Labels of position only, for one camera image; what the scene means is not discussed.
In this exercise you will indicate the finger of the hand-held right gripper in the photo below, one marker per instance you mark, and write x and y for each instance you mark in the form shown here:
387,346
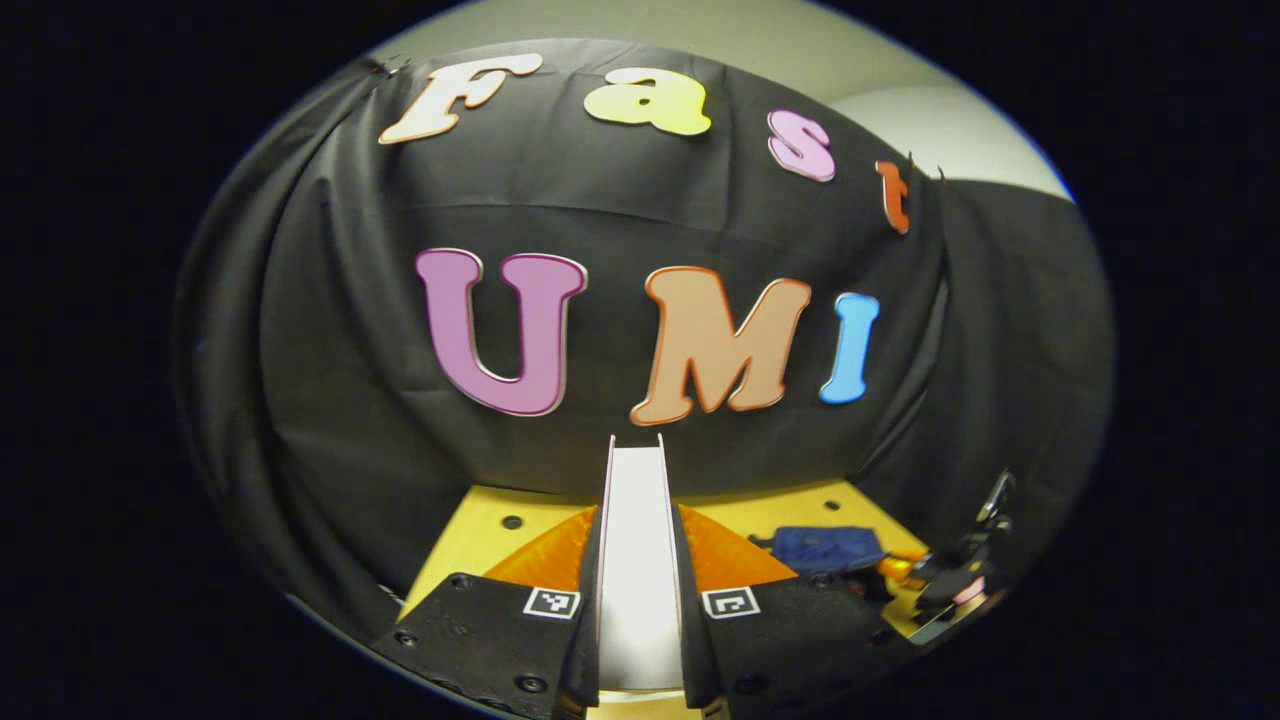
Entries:
895,568

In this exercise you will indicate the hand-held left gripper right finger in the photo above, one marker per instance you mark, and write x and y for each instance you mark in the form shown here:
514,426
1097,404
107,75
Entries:
790,640

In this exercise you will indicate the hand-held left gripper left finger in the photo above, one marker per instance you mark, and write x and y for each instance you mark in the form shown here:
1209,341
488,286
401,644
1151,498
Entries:
500,640

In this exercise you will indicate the blue schoolbag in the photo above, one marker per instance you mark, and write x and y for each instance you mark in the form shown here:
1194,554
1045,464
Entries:
825,548

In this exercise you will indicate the pink cover book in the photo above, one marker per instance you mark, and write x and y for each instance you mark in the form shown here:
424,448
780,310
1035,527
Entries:
640,560

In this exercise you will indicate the black backdrop cloth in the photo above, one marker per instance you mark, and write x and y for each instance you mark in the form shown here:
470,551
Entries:
400,430

